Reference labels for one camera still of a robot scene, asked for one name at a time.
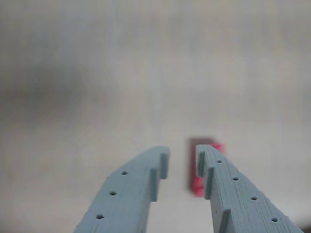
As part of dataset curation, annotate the red lego block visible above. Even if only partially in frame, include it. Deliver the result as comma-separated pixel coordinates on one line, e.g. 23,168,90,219
187,137,225,198

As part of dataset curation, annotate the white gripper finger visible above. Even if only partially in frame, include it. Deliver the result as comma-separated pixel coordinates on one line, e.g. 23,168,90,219
195,144,305,233
73,145,171,233

